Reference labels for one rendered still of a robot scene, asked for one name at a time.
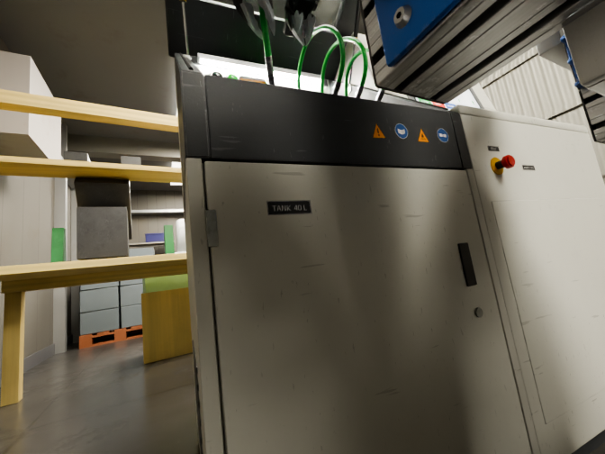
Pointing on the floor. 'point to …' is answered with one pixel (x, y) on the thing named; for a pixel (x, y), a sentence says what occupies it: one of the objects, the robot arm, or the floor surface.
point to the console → (544, 264)
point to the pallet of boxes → (112, 308)
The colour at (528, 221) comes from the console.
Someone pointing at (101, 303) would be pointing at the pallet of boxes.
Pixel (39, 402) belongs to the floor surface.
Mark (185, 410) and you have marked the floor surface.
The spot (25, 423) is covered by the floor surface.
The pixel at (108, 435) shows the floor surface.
